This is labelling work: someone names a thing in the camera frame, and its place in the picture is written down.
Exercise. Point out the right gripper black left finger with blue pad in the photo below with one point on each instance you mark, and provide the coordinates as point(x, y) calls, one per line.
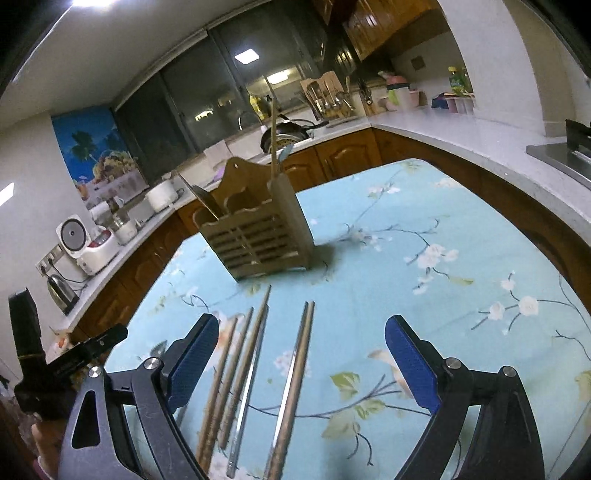
point(98, 443)

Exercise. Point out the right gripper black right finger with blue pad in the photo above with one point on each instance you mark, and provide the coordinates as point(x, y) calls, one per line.
point(505, 443)

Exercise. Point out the silver metal fork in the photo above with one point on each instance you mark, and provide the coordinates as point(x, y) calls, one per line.
point(205, 198)

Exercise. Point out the silver metal spoon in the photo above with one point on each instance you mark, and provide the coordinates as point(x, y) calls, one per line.
point(285, 152)

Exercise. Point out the dish rack with utensils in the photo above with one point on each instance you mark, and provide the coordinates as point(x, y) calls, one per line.
point(328, 99)

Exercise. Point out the dark kitchen window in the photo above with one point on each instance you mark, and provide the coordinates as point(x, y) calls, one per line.
point(224, 84)

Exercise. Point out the person's left hand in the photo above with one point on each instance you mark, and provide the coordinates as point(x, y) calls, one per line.
point(48, 437)

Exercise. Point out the steel electric kettle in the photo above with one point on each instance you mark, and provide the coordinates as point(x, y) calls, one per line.
point(62, 293)

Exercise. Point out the white rice cooker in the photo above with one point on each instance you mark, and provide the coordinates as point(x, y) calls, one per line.
point(91, 254)

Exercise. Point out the small white cooker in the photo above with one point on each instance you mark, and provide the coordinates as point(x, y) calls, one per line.
point(124, 228)

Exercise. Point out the wooden utensil holder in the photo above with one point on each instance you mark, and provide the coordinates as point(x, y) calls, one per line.
point(261, 227)

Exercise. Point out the white pot with lid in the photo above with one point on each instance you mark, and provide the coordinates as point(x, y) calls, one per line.
point(162, 195)

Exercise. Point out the tropical fruit poster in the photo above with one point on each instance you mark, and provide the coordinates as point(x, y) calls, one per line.
point(96, 156)

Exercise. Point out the light blue floral tablecloth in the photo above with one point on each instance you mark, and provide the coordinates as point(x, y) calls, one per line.
point(399, 239)

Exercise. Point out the black wok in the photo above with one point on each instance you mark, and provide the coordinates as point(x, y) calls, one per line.
point(288, 132)

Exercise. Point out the steel sink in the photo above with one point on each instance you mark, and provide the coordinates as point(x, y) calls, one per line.
point(571, 157)

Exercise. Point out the wooden base cabinets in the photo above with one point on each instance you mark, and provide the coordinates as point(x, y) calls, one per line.
point(333, 159)

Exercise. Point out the pink and white containers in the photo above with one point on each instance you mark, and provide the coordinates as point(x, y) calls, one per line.
point(400, 96)

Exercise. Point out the green drink bottle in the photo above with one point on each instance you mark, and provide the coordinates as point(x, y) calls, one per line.
point(459, 82)

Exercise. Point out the wooden upper cabinets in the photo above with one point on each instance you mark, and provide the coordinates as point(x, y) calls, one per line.
point(372, 24)

